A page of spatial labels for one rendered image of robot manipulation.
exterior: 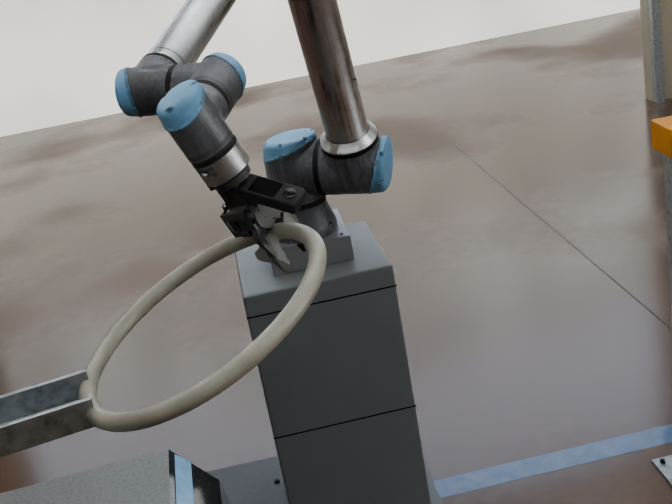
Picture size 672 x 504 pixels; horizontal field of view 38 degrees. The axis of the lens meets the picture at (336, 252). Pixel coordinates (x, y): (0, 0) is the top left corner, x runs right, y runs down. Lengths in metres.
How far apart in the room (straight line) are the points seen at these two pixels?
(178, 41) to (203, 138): 0.31
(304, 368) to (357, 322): 0.19
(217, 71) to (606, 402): 2.15
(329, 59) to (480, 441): 1.52
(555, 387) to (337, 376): 1.16
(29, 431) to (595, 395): 2.32
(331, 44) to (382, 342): 0.82
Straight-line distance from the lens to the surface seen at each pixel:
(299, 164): 2.55
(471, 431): 3.40
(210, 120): 1.66
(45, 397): 1.74
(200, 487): 1.98
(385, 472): 2.83
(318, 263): 1.55
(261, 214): 1.73
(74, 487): 2.01
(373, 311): 2.59
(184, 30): 1.95
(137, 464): 2.01
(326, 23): 2.30
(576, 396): 3.54
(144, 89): 1.81
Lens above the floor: 1.80
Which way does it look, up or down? 21 degrees down
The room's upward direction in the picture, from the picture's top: 10 degrees counter-clockwise
